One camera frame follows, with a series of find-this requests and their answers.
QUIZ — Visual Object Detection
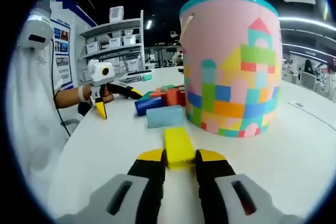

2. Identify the long ceiling light strip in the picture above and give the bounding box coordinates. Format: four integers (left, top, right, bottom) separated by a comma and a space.
278, 16, 336, 29

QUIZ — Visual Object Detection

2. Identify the ribbed white crate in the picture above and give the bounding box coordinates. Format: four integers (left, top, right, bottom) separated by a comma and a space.
109, 6, 125, 23

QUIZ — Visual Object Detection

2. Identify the white wristband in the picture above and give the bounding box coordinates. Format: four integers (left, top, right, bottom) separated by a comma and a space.
78, 85, 87, 102

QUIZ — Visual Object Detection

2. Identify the black device cable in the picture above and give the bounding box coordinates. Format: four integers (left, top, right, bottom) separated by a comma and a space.
51, 39, 71, 138

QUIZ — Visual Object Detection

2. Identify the white chest-worn device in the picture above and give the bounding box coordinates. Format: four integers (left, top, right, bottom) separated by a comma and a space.
17, 8, 54, 51

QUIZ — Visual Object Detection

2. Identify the yellow toy block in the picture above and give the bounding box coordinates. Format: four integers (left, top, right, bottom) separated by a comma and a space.
164, 127, 196, 170

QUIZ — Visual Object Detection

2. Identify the black flat keyboard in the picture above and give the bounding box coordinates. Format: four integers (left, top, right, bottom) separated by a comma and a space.
127, 69, 152, 76

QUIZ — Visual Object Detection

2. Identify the pink toy storage bucket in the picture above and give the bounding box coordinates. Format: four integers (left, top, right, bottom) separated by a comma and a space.
179, 0, 284, 138

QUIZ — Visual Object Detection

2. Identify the blue cylinder toy block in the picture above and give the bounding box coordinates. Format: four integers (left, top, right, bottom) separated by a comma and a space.
134, 96, 164, 116

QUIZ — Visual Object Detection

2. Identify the group of white storage boxes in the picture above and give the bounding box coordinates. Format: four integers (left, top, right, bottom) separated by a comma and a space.
85, 28, 144, 78

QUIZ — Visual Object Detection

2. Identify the black chair armrest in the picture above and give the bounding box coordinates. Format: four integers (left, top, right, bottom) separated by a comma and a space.
78, 102, 92, 116

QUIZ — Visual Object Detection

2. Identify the group of white office chairs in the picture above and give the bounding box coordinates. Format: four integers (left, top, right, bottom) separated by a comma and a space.
282, 70, 336, 100

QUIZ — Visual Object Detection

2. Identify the pile of colourful toy blocks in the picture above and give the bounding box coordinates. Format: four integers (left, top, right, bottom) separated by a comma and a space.
134, 84, 187, 130

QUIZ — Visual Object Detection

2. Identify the grey metal shelving rack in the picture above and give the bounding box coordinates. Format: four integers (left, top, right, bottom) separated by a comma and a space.
78, 10, 145, 84

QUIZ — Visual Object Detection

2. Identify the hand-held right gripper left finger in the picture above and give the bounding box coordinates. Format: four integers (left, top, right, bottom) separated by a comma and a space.
56, 148, 167, 224

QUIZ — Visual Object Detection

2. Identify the person's left hand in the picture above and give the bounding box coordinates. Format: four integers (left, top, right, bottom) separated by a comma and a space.
82, 84, 116, 103

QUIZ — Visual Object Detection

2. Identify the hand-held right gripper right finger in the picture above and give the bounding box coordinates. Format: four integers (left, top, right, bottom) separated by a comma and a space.
195, 148, 303, 224

